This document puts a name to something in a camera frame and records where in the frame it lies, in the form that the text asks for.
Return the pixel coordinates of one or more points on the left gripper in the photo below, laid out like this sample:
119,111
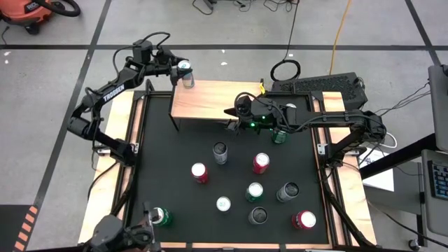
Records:
164,63

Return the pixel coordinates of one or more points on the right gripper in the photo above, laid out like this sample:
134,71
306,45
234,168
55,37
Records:
269,115

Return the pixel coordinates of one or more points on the white Celsius can black lid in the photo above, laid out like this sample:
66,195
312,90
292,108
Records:
220,154
287,192
258,215

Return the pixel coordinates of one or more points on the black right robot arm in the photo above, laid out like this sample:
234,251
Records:
336,119

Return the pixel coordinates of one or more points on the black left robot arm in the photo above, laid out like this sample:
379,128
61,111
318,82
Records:
113,92

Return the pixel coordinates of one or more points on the wooden shelf black metal legs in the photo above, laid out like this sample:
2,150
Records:
210,99

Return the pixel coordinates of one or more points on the green Sprite can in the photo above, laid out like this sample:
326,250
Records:
279,137
162,217
254,192

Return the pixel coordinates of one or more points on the red Fanta can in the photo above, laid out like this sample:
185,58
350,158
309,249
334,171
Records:
304,220
260,164
200,175

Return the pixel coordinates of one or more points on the black table mat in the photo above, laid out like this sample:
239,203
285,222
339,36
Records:
175,147

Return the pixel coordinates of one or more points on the black perforated computer case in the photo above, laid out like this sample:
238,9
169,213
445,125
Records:
322,85

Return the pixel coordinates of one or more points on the white paper sheet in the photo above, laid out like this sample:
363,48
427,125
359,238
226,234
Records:
381,180

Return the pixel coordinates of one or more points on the orange shop vacuum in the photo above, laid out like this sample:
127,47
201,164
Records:
21,12

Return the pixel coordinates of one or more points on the black metal beam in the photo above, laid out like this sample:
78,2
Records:
402,156

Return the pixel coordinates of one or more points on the grey monitor back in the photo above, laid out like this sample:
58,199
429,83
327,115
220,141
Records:
439,105

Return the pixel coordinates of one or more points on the black keyboard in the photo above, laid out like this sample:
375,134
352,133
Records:
440,180

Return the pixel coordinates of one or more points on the grey workstation cart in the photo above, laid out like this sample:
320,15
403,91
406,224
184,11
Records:
434,217

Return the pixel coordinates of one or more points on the black mat with orange stripes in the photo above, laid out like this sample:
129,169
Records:
10,227

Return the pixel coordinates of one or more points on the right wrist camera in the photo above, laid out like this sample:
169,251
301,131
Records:
243,105

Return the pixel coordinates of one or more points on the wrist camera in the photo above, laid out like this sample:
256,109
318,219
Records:
243,105
142,52

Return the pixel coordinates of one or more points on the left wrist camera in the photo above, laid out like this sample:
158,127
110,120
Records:
142,52

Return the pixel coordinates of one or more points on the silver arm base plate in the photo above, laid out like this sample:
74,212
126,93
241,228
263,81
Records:
321,148
101,151

